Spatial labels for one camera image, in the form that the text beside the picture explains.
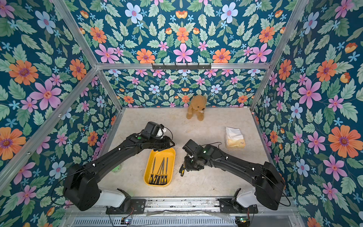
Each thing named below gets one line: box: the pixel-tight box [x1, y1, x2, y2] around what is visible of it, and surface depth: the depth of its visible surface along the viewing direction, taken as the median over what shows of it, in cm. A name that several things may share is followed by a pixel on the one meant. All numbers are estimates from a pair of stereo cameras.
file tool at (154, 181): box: [152, 157, 165, 185], surface depth 84 cm
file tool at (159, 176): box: [158, 164, 165, 186], surface depth 84 cm
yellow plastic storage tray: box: [143, 147, 176, 187], surface depth 89 cm
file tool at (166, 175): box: [164, 157, 169, 186], surface depth 84 cm
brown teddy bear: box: [186, 95, 208, 122], surface depth 103 cm
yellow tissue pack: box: [225, 126, 246, 149], surface depth 98 cm
